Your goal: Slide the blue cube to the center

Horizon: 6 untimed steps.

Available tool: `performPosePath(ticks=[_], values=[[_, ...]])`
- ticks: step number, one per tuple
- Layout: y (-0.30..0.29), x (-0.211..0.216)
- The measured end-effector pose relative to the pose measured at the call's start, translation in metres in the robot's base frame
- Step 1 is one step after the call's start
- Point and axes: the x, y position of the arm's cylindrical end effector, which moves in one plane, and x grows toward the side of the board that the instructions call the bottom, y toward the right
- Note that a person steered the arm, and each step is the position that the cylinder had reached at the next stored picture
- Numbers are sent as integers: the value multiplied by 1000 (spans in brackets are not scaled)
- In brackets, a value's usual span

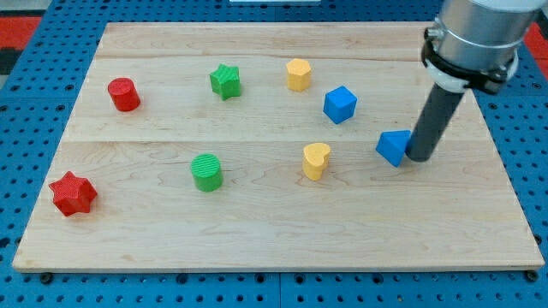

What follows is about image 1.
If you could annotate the green star block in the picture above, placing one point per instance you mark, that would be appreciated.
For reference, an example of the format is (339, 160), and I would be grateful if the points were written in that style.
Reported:
(225, 81)

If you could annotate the yellow hexagon block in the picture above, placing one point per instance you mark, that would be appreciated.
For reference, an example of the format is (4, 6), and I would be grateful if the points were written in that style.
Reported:
(299, 74)

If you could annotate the wooden board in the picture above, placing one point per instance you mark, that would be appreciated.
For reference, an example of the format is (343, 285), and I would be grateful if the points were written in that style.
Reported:
(455, 212)

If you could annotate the yellow heart block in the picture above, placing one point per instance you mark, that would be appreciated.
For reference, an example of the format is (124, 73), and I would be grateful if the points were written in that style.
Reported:
(315, 160)

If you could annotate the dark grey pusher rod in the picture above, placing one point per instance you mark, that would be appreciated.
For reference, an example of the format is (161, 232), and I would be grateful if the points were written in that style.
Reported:
(434, 118)

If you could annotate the blue cube block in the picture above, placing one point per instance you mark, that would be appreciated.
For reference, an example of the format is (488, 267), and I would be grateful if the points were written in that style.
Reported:
(340, 104)

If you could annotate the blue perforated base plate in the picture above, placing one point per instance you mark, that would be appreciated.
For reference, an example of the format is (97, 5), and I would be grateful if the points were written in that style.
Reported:
(35, 103)

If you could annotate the red cylinder block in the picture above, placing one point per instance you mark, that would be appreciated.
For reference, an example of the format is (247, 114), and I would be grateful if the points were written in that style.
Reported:
(123, 94)

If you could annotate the blue triangular prism block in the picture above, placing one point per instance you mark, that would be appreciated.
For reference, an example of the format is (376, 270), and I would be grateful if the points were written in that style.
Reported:
(392, 146)

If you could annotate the green cylinder block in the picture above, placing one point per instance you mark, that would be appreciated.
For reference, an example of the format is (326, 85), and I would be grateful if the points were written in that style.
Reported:
(206, 171)

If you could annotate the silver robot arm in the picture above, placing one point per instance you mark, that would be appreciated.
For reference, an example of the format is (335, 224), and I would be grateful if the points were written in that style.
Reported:
(472, 44)

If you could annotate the red star block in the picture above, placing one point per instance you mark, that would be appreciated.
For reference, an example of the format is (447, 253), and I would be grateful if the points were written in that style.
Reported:
(73, 194)

